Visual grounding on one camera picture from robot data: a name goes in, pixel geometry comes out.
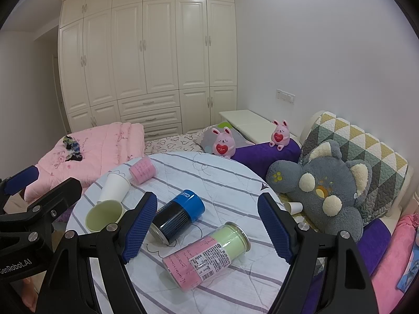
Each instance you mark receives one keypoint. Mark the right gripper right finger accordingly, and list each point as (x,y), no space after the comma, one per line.
(346,284)

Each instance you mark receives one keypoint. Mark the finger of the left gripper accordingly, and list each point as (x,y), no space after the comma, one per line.
(12,185)
(46,209)

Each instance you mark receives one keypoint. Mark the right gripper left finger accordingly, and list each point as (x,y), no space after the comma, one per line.
(69,287)

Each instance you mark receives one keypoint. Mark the green plastic cup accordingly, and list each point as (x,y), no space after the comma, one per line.
(102,214)

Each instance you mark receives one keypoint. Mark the small white paper cup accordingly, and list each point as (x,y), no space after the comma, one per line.
(293,207)

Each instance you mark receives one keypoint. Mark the pink ribbed cup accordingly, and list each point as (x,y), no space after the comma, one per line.
(142,171)

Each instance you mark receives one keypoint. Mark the pink blanket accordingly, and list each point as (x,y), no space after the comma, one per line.
(394,263)

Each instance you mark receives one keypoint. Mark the purple fleece blanket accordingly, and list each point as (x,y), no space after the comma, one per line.
(372,246)

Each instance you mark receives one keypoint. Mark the folded pink quilt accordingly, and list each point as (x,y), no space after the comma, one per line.
(102,148)

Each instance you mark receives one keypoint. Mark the grey plush toy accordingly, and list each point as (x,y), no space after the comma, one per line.
(330,190)

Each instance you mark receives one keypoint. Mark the blue black can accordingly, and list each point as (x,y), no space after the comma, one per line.
(175,217)

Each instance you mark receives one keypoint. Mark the triangle pattern quilted headboard cover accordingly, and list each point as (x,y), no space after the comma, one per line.
(391,173)

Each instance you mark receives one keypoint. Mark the pink green clear canister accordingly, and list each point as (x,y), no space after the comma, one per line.
(207,257)

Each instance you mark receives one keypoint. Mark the striped white tablecloth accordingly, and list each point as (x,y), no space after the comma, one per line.
(229,191)

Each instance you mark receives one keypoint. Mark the purple pillow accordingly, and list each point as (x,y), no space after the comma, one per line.
(258,158)

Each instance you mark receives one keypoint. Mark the heart pattern bed sheet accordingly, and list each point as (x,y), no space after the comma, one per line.
(177,143)

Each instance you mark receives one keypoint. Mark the pink bunny toy right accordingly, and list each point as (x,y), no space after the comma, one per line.
(280,137)

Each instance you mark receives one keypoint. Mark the pink bunny toy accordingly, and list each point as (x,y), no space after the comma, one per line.
(224,144)
(280,137)

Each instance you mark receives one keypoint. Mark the grey green pillow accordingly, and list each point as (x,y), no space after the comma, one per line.
(209,137)

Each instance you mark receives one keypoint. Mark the white bedside shelf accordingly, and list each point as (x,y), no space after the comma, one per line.
(252,126)

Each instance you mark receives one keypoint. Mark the pink bunny toy left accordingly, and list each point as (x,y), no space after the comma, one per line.
(224,144)

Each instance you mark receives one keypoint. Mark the cream wardrobe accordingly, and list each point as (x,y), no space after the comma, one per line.
(170,65)

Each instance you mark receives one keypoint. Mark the wall switch panel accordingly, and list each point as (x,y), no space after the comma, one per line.
(285,96)

